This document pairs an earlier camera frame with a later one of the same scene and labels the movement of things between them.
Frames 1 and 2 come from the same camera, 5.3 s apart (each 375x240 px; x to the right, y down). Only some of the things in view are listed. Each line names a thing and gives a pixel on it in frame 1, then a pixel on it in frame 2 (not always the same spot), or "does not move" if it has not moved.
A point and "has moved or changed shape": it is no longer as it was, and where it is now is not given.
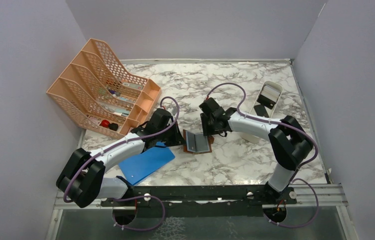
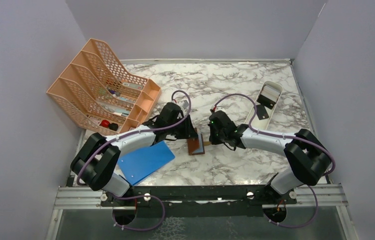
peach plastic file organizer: (94, 88) does not move
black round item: (113, 126) does not move
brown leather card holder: (211, 141) has moved or changed shape
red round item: (104, 123) does not move
